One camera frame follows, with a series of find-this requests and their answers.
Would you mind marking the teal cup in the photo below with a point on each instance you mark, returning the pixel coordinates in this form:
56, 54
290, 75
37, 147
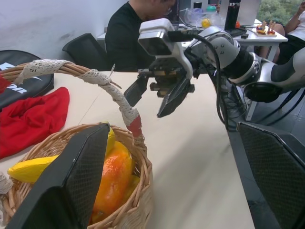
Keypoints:
211, 8

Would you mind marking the clear plastic container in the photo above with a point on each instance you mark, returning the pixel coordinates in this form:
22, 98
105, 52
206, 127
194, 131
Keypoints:
193, 17

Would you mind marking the white desk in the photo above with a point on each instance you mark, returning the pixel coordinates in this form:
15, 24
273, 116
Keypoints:
262, 39

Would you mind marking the yellow ball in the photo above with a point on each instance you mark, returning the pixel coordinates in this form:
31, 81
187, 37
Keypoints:
205, 23

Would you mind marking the orange mango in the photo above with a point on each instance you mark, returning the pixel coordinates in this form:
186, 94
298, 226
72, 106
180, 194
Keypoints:
114, 176

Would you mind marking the black keyboard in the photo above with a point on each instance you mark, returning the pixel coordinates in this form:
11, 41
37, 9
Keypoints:
238, 31

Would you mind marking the yellow banana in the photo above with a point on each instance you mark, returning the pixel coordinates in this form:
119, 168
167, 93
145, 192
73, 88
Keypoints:
28, 169
110, 140

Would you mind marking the person in black shirt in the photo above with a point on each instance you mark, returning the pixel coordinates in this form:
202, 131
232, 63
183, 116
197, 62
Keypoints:
124, 35

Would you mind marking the grey laptop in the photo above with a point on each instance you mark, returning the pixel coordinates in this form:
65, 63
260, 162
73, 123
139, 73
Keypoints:
249, 12

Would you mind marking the wooden stacking toy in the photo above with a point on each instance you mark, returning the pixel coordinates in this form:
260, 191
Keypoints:
264, 29

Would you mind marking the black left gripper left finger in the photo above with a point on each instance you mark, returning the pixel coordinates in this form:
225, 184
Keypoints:
59, 190

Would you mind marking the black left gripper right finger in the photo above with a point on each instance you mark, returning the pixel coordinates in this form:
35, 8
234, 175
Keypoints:
274, 171

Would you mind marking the black office chair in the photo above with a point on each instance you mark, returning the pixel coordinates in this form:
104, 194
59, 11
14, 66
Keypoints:
83, 52

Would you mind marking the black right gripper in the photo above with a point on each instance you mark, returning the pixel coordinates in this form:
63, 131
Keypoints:
166, 71

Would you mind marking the red cloth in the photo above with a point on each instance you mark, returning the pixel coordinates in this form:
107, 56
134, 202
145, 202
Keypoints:
31, 119

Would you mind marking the black bag with white print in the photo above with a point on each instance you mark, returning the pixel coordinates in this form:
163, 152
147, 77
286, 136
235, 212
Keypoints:
21, 59

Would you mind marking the person in white shirt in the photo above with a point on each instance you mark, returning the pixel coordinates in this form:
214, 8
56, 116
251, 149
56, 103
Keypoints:
295, 28

